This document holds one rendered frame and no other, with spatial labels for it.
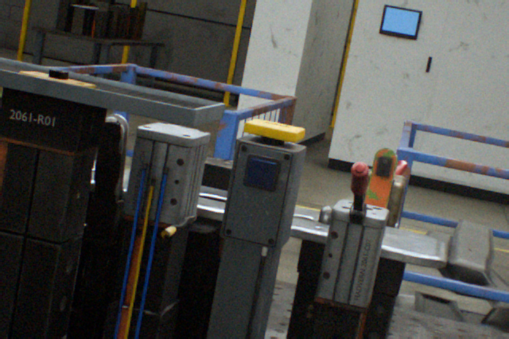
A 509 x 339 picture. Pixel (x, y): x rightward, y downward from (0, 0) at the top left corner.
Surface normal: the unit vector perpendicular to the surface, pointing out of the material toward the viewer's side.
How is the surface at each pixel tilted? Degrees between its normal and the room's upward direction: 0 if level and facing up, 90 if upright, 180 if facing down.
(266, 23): 90
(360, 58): 90
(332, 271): 90
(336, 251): 90
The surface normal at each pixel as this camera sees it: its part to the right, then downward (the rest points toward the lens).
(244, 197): -0.20, 0.12
